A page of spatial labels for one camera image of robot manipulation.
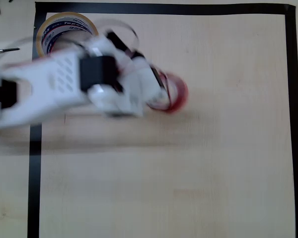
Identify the big clear tape roll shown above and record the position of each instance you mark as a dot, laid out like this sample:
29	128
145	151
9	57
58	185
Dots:
43	32

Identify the small red tape roll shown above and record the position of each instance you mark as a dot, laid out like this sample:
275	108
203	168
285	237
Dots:
180	96

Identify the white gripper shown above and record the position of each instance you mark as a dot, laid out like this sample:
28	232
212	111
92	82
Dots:
156	80

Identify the black tip screwdriver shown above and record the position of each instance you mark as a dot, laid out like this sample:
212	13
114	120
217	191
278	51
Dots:
7	49

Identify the black tape strip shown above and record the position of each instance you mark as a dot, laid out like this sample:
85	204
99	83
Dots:
164	8
34	173
294	124

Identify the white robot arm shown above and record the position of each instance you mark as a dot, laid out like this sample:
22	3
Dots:
47	84

